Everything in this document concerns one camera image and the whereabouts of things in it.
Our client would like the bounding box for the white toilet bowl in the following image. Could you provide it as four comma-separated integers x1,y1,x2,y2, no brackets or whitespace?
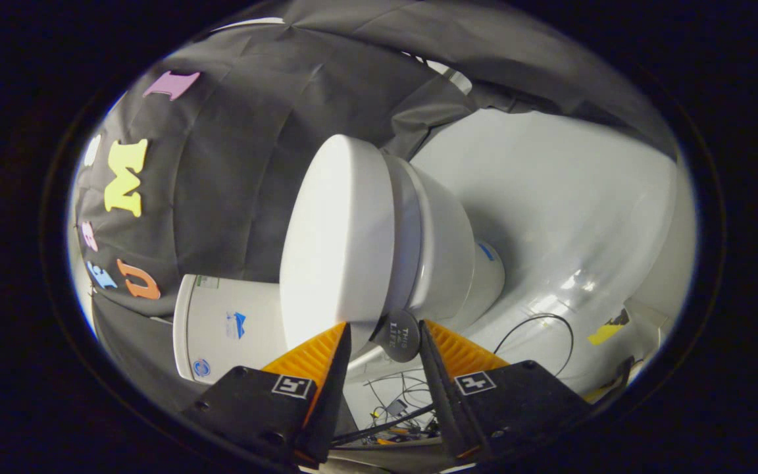
405,165,505,333

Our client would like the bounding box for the white toilet tank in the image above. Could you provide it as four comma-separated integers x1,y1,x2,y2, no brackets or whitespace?
173,275,288,384

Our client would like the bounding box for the black looped floor cable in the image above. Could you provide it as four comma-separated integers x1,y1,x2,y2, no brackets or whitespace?
494,313,575,377

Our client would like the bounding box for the tangle of thin wires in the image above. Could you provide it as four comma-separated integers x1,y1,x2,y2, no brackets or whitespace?
361,372,440,443

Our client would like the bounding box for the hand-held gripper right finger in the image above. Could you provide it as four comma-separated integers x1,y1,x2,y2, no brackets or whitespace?
417,319,595,463

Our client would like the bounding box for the yellow floor tape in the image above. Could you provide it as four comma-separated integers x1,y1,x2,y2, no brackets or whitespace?
588,308,631,346

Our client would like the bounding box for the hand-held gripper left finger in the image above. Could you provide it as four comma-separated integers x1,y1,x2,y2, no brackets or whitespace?
180,321,353,471

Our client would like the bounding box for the black backdrop cloth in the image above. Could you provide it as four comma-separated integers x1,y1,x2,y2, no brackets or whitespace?
66,0,679,422

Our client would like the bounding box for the white toilet lid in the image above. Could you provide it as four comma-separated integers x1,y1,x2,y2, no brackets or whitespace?
279,135,396,359

